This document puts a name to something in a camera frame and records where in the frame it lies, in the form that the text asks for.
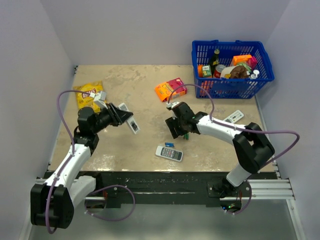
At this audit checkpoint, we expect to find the green battery right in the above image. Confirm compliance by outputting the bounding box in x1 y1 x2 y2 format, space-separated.
183 133 189 140

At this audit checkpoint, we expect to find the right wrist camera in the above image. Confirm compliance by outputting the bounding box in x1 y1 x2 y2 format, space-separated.
166 101 180 111

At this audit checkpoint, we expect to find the yellow Lays chips bag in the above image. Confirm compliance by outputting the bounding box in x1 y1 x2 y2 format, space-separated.
73 80 104 113

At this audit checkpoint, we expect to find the orange pink box in basket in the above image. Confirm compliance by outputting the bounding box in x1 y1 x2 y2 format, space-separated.
229 54 258 71

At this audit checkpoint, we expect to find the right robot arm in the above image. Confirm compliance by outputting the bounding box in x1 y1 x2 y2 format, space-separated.
165 102 275 198

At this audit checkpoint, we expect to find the black table front rail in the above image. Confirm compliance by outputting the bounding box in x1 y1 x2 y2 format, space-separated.
44 170 278 208

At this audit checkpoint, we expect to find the aluminium frame rail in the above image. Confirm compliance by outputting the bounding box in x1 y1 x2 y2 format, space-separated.
246 162 297 201

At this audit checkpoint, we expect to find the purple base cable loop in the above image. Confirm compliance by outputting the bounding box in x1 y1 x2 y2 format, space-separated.
84 184 136 222

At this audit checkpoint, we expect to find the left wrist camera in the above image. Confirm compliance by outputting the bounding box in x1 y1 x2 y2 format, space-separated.
89 91 108 110

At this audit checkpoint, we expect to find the blue battery right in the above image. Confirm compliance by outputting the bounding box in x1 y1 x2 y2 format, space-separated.
165 142 174 148

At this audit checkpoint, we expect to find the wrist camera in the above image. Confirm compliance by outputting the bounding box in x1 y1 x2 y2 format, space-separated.
166 101 180 111
89 91 108 110

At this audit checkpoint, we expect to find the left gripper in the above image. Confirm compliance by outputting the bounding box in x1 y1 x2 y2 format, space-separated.
91 102 133 134

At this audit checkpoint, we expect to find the orange pink sponge box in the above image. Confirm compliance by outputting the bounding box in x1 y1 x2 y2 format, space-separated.
154 77 188 103

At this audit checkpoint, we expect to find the blue plastic basket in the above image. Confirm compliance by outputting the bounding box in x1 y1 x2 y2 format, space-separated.
191 40 275 99

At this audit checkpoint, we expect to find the grey-faced remote control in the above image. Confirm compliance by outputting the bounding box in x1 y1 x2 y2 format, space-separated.
155 145 183 162

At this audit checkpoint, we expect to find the small white remote control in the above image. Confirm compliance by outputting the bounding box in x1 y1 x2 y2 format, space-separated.
224 110 245 124

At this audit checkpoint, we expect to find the brown snack packet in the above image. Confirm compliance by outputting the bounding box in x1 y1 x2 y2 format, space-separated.
220 65 250 79

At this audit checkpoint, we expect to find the dark glass bottle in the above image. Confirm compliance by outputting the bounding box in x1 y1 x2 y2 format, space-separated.
208 48 220 75

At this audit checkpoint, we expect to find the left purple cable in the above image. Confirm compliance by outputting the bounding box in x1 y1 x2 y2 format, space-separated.
46 89 97 235

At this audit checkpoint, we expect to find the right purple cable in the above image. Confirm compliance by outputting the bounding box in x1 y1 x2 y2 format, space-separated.
166 83 301 216

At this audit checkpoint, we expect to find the white long remote control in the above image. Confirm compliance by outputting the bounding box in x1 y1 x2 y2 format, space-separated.
118 102 141 135

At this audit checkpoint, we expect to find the green yellow carton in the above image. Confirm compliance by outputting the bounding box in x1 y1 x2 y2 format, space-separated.
201 65 212 78

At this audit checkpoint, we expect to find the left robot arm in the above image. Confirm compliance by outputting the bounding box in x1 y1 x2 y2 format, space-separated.
30 103 134 234

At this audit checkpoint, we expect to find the white bottle cap item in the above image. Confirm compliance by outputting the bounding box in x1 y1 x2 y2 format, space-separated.
250 69 260 80

